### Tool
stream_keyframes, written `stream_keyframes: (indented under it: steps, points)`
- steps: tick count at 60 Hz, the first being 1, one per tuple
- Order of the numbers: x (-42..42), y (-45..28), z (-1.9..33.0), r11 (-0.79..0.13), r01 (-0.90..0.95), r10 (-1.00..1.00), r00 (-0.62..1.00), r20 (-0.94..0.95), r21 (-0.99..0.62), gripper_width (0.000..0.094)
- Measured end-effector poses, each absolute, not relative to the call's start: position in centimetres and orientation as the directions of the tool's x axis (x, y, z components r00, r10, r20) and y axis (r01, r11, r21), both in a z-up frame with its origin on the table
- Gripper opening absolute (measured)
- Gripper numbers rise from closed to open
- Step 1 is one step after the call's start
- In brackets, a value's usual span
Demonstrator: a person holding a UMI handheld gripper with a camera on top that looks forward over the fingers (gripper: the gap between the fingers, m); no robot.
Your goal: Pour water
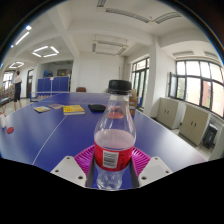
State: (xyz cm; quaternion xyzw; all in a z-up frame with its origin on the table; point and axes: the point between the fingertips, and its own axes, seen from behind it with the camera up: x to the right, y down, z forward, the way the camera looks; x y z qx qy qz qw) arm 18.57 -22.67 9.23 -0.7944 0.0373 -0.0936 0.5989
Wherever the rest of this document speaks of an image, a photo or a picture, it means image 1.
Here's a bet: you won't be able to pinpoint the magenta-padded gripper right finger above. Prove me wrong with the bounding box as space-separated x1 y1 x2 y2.
129 146 174 189

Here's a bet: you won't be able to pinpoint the grey pink booklet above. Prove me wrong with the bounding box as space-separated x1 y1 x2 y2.
47 103 64 110

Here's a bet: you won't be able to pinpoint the beige two-door cabinet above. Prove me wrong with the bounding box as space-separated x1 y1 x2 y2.
156 97 184 130
178 104 212 147

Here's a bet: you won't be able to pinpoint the ceiling air conditioner unit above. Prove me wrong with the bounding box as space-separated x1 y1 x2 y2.
92 39 129 57

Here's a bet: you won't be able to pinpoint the dark wooden door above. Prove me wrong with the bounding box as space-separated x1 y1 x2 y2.
26 68 35 98

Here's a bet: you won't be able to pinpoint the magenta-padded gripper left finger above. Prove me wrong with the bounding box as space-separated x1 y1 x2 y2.
50 144 97 189

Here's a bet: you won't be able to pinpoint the table tennis net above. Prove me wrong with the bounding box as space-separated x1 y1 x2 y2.
29 91 71 102

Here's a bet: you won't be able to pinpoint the black waste bin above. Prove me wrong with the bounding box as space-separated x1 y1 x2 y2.
202 123 219 150

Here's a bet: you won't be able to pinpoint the black paddle case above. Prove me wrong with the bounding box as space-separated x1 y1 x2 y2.
87 103 107 113

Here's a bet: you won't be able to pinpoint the brown cardboard box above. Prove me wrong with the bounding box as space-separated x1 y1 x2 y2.
129 89 138 117

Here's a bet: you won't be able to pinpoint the tall dark-framed glass door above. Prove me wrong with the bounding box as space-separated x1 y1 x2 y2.
130 57 150 108

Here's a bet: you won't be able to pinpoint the ceiling lights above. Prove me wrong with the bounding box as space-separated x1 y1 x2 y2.
8 24 61 70

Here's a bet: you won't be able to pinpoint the folded blue table tennis tables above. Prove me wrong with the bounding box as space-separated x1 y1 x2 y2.
37 76 70 93

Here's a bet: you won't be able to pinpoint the person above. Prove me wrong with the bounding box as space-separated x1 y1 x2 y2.
12 69 24 112

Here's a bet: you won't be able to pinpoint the wide multi-pane window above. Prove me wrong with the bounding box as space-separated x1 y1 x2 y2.
168 59 224 118

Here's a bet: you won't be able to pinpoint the clear red-labelled drink bottle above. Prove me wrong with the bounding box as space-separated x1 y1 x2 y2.
93 79 137 192

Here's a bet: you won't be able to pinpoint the light blue yellow book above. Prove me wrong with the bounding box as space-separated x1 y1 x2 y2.
33 105 52 114

